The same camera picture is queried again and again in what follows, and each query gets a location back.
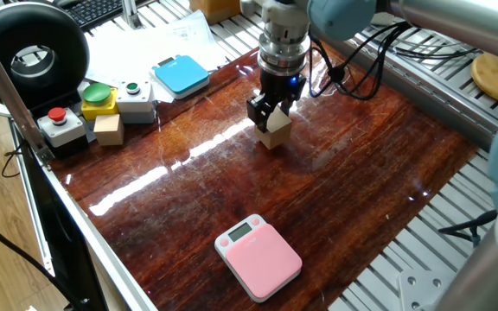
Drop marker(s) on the white cup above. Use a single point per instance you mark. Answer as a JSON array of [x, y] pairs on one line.
[[385, 20]]

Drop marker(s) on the aluminium table edge rail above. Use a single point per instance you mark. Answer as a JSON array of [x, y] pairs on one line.
[[102, 255]]

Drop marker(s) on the plain wooden cube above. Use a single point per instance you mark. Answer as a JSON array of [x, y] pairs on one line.
[[108, 129], [277, 131]]

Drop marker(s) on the white button box green button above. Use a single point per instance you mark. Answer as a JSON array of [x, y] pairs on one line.
[[136, 101]]

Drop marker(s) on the yellow box green mushroom button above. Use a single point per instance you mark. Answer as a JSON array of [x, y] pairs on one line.
[[97, 93]]

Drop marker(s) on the silver wrist coupling flange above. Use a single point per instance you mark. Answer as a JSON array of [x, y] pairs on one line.
[[283, 47]]

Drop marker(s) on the black keyboard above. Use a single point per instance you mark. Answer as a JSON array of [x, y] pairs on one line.
[[93, 10]]

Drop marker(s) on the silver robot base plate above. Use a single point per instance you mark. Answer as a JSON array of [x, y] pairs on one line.
[[417, 289]]

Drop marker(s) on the aluminium extrusion post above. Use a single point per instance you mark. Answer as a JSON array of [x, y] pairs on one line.
[[11, 95]]

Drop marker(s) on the pink white kitchen scale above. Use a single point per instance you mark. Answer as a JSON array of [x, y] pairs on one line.
[[262, 259]]

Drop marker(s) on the black side panel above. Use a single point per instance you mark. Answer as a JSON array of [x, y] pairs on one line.
[[59, 224]]

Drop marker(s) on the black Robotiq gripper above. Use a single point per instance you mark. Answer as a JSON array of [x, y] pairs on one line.
[[281, 86]]

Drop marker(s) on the white paper sheets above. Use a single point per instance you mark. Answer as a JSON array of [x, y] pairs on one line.
[[123, 52]]

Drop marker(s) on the grey box red button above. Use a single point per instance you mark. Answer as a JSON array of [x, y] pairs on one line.
[[65, 129]]

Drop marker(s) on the white printed wrist mount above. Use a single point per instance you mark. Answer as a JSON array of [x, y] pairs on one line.
[[275, 10]]

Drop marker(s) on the round wooden disc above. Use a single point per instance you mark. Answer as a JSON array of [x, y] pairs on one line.
[[491, 78]]

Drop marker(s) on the blue white kitchen scale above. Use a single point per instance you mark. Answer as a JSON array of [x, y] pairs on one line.
[[182, 73]]

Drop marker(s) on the cardboard box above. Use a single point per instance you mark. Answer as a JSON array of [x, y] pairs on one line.
[[218, 10]]

